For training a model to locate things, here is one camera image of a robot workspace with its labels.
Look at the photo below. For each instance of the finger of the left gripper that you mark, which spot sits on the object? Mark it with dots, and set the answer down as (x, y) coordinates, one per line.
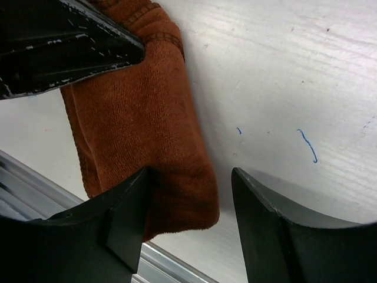
(49, 44)

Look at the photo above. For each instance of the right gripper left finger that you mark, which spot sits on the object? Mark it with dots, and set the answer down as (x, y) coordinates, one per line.
(97, 241)

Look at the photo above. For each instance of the brown towel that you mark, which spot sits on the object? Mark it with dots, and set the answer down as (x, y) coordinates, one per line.
(144, 116)

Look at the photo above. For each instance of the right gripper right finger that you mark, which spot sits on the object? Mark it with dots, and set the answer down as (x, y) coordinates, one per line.
(283, 241)

